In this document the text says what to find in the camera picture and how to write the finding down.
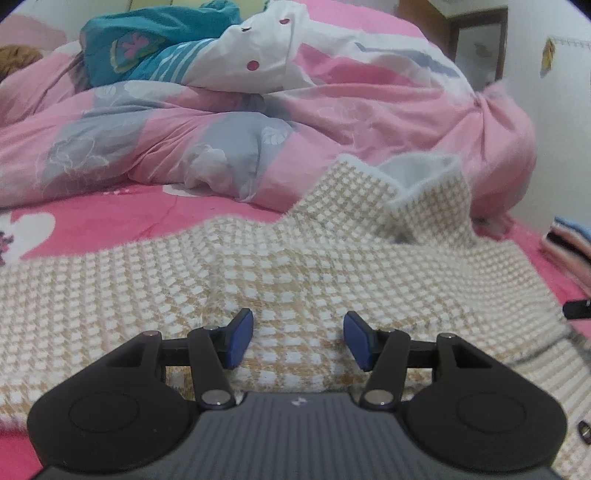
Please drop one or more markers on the pink and white headboard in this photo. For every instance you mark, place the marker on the pink and white headboard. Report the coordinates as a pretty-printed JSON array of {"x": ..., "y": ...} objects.
[{"x": 32, "y": 30}]

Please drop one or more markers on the teal patterned cloth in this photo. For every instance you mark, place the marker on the teal patterned cloth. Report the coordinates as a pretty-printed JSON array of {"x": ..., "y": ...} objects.
[{"x": 138, "y": 41}]

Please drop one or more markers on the beige houndstooth coat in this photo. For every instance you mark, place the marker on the beige houndstooth coat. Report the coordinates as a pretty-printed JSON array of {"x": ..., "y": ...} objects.
[{"x": 300, "y": 267}]

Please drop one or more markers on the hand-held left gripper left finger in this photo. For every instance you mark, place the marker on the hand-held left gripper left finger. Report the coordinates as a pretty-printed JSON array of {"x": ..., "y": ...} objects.
[{"x": 240, "y": 339}]

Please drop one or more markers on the pink floral bed sheet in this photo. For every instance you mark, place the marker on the pink floral bed sheet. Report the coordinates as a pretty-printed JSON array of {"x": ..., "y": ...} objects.
[{"x": 92, "y": 217}]

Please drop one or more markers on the stack of folded clothes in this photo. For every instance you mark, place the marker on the stack of folded clothes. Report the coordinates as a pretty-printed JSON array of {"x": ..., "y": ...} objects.
[{"x": 570, "y": 263}]

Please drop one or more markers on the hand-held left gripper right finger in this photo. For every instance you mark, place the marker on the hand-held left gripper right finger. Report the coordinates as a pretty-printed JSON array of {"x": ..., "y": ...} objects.
[{"x": 358, "y": 339}]

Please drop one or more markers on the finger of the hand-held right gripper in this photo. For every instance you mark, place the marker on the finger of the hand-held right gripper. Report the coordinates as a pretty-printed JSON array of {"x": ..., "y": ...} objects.
[{"x": 577, "y": 309}]

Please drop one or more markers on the pink floral duvet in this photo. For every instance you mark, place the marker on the pink floral duvet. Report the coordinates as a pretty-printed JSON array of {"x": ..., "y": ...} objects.
[{"x": 346, "y": 106}]

